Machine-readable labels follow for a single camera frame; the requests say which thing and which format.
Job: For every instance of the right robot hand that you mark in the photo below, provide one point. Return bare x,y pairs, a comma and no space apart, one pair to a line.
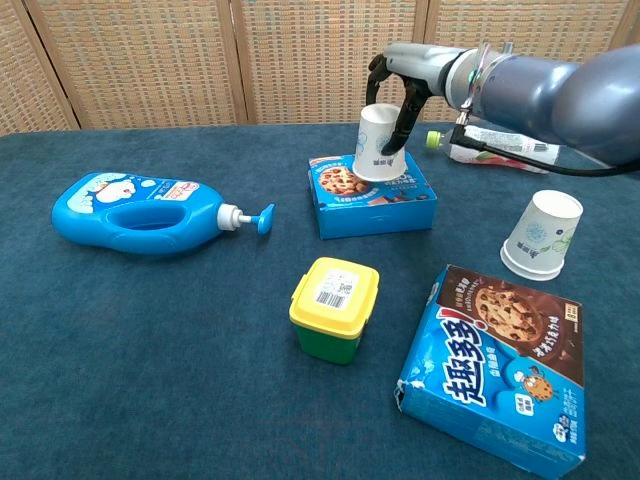
420,65

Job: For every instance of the white paper cup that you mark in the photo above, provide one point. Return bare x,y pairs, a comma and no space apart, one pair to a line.
542,230
375,135
377,176

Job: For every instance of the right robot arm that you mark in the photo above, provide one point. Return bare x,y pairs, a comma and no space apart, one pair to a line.
550,95

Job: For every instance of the plastic bottle green cap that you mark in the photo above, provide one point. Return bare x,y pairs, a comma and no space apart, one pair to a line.
492,135

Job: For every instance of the small blue cookie box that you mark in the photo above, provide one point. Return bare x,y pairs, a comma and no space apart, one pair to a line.
375,215

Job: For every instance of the yellow lid green container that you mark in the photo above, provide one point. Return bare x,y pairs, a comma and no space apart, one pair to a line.
332,310

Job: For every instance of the woven rattan folding screen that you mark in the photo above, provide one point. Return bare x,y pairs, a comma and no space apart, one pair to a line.
150,60

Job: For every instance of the large blue cookie box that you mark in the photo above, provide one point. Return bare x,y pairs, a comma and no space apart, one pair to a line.
490,360

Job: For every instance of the blue detergent pump bottle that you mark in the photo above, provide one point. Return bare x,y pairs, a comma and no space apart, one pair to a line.
150,220

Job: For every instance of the blue table mat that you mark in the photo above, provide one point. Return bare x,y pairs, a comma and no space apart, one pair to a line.
150,350

